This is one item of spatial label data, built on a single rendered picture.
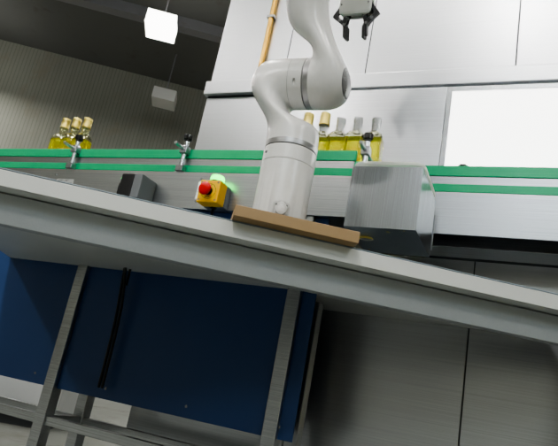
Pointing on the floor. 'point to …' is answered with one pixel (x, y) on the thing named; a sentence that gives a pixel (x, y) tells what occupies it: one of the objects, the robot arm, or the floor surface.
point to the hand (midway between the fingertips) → (355, 34)
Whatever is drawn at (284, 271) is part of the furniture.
